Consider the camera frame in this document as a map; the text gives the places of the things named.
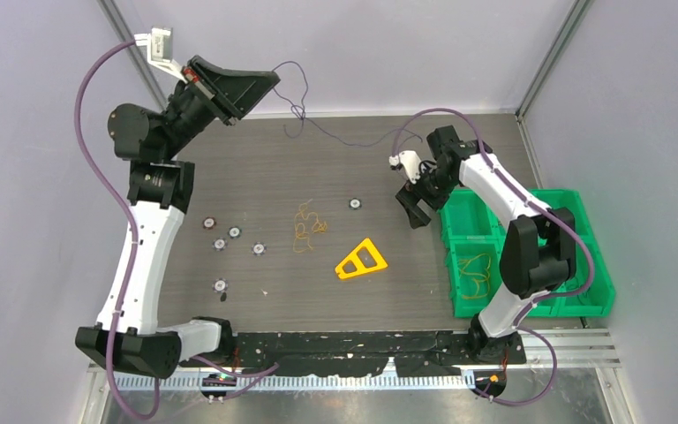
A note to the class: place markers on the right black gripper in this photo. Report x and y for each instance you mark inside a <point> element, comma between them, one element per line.
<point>417,216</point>

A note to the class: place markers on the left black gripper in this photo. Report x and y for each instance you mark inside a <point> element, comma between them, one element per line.
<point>229,93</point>

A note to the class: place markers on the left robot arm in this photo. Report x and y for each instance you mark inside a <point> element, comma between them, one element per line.
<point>126,335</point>

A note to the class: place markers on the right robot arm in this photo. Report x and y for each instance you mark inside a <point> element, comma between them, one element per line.
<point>539,249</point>

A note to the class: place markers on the green plastic bin organiser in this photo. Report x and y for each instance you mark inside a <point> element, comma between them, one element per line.
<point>474,240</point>

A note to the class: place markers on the poker chip centre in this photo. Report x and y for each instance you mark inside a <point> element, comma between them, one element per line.
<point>355,204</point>

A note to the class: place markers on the poker chip by gripper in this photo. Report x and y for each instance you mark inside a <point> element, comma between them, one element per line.
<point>235,232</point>

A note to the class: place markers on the poker chip near red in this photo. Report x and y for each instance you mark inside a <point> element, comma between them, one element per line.
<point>219,244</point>

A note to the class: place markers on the poker chip middle left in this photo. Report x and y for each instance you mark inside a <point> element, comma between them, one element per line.
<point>258,249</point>

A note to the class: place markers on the poker chip lower left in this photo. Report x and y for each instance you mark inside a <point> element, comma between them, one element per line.
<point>220,285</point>

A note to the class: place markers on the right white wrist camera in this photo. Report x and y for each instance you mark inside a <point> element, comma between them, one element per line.
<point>408,161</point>

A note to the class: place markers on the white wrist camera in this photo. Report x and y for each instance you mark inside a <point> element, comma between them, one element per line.
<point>408,161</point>
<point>157,44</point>

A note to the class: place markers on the yellow triangular plastic frame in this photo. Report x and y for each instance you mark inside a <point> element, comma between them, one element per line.
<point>364,259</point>

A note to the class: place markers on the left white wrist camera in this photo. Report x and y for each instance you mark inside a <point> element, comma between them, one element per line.
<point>157,44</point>

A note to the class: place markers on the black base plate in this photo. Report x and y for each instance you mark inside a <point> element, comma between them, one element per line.
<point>360,353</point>

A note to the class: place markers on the aluminium frame rail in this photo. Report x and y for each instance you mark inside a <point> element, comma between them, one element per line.
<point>578,348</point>

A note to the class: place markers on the white slotted cable duct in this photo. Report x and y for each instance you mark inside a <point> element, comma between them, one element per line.
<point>384,381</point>

